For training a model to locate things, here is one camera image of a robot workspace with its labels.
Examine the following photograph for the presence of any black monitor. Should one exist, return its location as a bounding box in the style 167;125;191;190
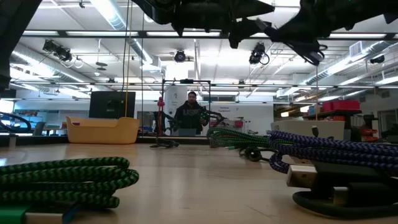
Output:
89;90;136;119

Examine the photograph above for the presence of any yellow plastic bin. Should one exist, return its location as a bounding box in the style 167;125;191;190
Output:
66;116;141;145

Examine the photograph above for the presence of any dark wall shelf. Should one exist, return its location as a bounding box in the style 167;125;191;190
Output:
303;109;363;121

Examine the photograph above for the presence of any green braided cable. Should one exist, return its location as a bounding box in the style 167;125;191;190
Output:
0;156;140;224
206;126;280;149

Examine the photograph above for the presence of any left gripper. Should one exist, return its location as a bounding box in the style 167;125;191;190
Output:
132;0;276;49

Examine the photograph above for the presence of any person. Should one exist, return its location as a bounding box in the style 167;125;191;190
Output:
173;91;210;137

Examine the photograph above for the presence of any red storage box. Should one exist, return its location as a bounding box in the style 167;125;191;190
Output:
322;100;361;113

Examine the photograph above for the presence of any black table frame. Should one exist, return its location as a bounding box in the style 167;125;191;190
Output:
0;135;271;146

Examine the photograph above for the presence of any silver ventilation duct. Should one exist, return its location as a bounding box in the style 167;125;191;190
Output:
90;0;153;65

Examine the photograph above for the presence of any black hanging cable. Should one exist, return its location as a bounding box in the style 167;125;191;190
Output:
122;0;130;91
141;12;146;135

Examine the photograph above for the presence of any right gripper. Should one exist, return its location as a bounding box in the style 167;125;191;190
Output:
267;0;366;44

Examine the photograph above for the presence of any red hanging strap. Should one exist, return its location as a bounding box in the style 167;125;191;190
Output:
157;96;165;134

